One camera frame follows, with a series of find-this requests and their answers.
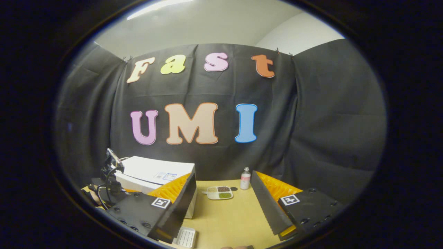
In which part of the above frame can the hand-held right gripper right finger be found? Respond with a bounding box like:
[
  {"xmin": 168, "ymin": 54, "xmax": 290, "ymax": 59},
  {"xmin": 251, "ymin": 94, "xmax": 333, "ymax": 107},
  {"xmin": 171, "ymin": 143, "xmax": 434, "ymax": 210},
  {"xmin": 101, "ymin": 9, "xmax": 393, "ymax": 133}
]
[{"xmin": 249, "ymin": 170, "xmax": 347, "ymax": 242}]

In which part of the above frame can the black backdrop cloth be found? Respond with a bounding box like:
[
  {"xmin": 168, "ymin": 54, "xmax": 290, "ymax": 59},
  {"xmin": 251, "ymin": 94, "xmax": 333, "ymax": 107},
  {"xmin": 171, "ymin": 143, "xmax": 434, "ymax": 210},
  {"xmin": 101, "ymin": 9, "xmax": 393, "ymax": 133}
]
[{"xmin": 54, "ymin": 39, "xmax": 387, "ymax": 208}]

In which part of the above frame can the white microwave oven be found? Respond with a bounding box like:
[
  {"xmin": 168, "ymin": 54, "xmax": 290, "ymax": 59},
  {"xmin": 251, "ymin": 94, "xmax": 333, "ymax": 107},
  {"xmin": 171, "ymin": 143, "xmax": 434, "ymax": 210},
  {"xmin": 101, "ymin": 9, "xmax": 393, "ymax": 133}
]
[{"xmin": 114, "ymin": 156, "xmax": 198, "ymax": 219}]

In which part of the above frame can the white rectangular container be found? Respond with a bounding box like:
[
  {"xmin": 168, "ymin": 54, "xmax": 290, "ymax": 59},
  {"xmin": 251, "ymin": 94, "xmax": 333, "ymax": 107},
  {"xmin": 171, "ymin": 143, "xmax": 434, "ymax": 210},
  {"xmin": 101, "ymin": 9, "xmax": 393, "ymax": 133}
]
[{"xmin": 172, "ymin": 227, "xmax": 197, "ymax": 249}]

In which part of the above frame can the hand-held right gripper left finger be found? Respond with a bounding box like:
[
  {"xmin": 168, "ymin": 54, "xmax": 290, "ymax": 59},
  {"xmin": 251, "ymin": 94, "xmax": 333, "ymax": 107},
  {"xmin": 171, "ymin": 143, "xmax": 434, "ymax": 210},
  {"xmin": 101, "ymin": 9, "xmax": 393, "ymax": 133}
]
[{"xmin": 105, "ymin": 172, "xmax": 197, "ymax": 245}]

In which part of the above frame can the small clear bottle pink label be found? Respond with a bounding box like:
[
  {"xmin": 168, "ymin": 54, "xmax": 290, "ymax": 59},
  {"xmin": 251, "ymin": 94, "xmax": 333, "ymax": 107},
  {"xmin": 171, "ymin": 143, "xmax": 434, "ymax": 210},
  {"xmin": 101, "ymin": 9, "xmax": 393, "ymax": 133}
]
[{"xmin": 240, "ymin": 167, "xmax": 251, "ymax": 190}]

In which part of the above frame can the white divided dish with grains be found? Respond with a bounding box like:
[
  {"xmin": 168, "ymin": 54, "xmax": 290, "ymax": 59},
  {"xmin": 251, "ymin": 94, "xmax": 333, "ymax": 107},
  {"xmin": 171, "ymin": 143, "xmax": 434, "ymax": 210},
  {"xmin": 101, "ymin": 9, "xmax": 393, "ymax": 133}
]
[{"xmin": 206, "ymin": 186, "xmax": 234, "ymax": 201}]

